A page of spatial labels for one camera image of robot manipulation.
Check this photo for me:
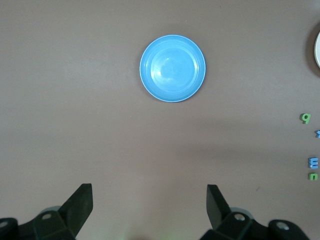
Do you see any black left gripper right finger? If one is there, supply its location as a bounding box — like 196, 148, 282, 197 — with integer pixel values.
201, 184, 311, 240

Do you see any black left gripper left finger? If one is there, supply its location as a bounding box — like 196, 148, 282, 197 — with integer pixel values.
0, 183, 94, 240

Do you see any blue lowercase letter m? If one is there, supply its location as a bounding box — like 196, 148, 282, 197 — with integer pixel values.
307, 156, 320, 170

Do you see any green lowercase letter q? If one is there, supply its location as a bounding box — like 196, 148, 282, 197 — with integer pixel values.
299, 113, 312, 125

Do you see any brown table cover mat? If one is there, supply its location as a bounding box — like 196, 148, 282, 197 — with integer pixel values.
0, 0, 320, 240

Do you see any blue round plate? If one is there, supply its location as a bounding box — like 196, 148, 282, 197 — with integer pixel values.
139, 34, 207, 103

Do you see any beige round plate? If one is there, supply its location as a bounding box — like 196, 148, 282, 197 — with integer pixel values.
313, 32, 320, 69

